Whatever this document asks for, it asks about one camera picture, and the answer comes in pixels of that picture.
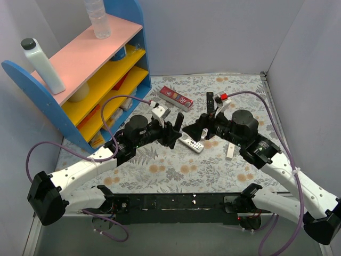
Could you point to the red toothpaste box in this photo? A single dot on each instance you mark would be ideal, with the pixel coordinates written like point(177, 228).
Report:
point(175, 98)

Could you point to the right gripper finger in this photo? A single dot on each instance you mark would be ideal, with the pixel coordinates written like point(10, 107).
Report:
point(208, 134)
point(194, 131)

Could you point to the blue pink yellow shelf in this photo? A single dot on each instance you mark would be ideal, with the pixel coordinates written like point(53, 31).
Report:
point(86, 59)

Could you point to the white packets on shelf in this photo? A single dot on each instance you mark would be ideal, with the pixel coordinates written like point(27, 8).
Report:
point(125, 106)

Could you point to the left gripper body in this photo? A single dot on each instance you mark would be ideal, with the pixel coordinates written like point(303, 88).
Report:
point(167, 133)

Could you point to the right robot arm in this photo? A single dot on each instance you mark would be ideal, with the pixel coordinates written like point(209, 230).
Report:
point(320, 209)

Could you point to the blue white can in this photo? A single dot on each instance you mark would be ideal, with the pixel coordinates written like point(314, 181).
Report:
point(119, 55)

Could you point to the white bottle black cap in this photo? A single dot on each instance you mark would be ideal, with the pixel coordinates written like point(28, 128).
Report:
point(42, 65)

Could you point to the beige cylinder on shelf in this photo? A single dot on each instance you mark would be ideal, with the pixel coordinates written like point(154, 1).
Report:
point(80, 94)

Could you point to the slim white remote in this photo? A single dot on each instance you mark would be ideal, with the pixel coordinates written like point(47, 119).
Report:
point(230, 151)

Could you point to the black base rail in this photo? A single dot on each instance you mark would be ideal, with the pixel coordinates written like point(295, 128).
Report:
point(224, 208)

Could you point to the white ac remote lower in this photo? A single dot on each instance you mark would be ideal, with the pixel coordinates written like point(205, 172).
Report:
point(190, 143)

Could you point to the black tv remote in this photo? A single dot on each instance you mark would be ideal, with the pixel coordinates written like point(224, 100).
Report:
point(210, 103)

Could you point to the clear plastic water bottle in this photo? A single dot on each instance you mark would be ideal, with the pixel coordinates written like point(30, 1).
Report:
point(98, 17)

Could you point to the floral table mat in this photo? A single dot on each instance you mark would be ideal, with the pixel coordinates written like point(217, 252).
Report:
point(157, 169)

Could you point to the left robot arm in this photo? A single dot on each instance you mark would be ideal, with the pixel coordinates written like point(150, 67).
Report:
point(53, 195)

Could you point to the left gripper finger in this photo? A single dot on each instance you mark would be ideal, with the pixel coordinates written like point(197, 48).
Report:
point(178, 123)
point(168, 139)

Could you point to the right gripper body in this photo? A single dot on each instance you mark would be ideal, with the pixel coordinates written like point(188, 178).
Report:
point(208, 126)

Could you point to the orange box on shelf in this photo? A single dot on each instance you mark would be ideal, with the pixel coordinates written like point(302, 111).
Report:
point(88, 116)

